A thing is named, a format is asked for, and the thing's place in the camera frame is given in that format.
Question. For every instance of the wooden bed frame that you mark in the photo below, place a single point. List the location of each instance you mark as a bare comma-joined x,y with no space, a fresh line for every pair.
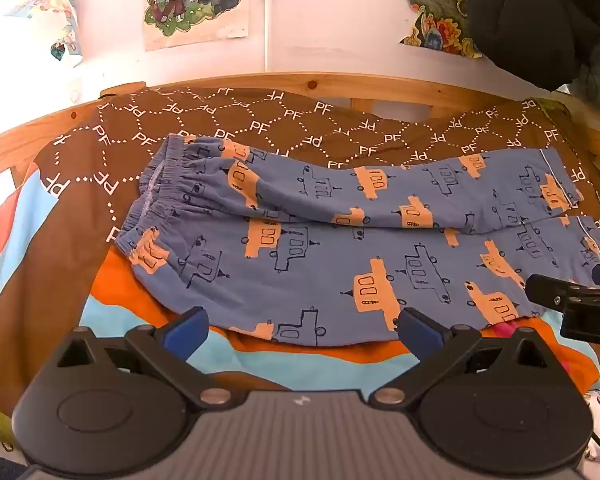
360,87

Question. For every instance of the pastel cartoon wall poster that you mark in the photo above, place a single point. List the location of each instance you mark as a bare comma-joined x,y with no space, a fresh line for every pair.
50,15

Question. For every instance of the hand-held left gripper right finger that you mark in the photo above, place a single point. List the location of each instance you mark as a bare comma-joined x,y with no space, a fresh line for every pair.
420,335

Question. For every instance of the black jacket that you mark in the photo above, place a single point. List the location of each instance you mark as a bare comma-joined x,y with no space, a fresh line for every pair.
530,20

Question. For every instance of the white wall pipe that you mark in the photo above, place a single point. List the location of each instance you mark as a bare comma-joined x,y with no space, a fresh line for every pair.
267,20

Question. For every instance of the blue car print pants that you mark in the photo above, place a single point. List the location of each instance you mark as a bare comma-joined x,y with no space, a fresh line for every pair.
320,270

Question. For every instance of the brown patterned blanket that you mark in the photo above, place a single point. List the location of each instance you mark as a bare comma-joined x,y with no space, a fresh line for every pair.
280,120

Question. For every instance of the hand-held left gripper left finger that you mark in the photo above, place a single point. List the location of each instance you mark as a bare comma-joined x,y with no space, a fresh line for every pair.
186,332

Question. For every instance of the colourful landscape wall poster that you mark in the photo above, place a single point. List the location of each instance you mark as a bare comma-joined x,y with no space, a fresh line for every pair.
437,15

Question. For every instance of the green-haired figure wall poster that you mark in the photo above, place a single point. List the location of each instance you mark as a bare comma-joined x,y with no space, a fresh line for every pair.
195,0

